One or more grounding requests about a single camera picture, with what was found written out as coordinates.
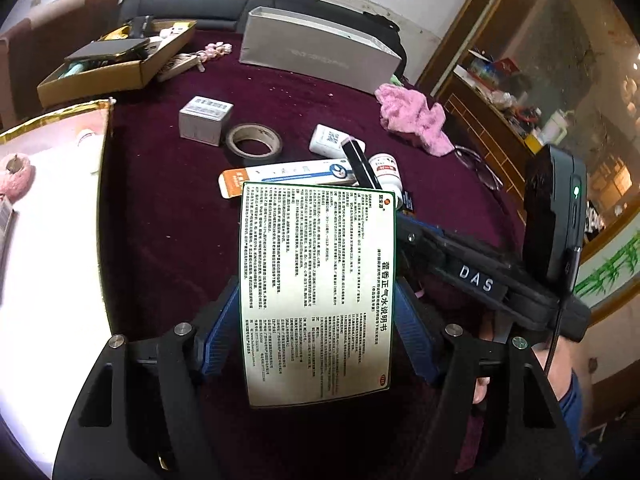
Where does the white red pill bottle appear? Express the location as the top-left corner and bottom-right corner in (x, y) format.
(369, 153), (404, 209)

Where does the orange white toothpaste box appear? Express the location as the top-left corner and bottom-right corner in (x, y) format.
(218, 158), (356, 200)

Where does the small white pill bottle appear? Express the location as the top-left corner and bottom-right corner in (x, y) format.
(308, 124), (366, 159)

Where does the green white medicine box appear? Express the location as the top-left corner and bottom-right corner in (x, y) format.
(239, 182), (396, 408)

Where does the roll of tape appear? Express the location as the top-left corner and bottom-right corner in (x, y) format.
(226, 122), (283, 165)

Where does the small grey white box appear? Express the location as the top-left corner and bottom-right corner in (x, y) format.
(178, 96), (233, 146)

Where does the blue sleeve forearm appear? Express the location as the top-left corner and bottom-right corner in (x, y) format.
(559, 372), (600, 478)

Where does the person's right hand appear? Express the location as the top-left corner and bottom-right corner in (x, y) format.
(472, 334), (576, 406)

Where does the pink cloth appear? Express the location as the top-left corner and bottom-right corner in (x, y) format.
(374, 84), (454, 157)

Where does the white gold-rimmed tray box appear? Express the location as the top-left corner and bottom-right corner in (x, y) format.
(1, 99), (115, 479)

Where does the grey shoe box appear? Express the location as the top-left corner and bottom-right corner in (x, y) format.
(239, 6), (401, 94)

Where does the maroon velvet tablecloth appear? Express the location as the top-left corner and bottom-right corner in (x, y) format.
(96, 29), (526, 480)

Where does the pink white bead ornament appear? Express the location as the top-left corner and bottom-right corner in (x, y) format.
(158, 41), (234, 83)

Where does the black leather sofa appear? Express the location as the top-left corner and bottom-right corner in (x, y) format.
(119, 0), (407, 78)

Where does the blue white medicine box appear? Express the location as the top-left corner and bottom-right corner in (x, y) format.
(0, 195), (17, 295)

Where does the brown cardboard box of items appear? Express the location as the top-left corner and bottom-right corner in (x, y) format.
(37, 15), (196, 108)

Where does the pink fluffy pouch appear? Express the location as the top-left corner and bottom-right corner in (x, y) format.
(0, 153), (36, 204)

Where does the maroon pink armchair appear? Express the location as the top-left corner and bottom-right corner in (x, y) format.
(1, 0), (119, 129)

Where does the black cable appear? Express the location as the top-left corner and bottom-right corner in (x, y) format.
(541, 244), (584, 376)

